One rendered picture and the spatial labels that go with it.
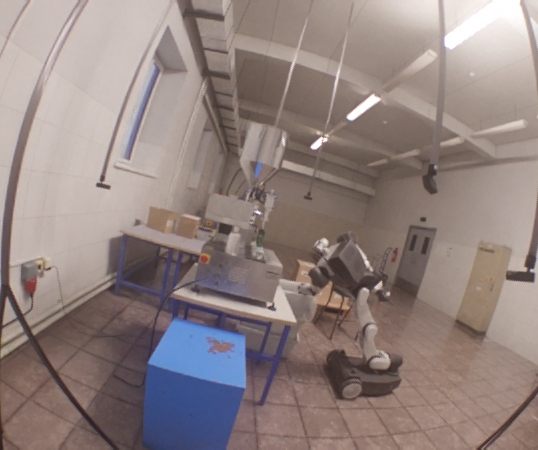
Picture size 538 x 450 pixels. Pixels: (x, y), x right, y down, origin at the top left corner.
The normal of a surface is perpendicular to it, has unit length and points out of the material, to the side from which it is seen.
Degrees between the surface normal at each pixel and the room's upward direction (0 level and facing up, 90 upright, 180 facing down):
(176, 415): 90
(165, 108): 90
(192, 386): 90
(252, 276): 90
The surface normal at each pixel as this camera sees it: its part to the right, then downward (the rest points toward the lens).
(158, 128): 0.09, 0.07
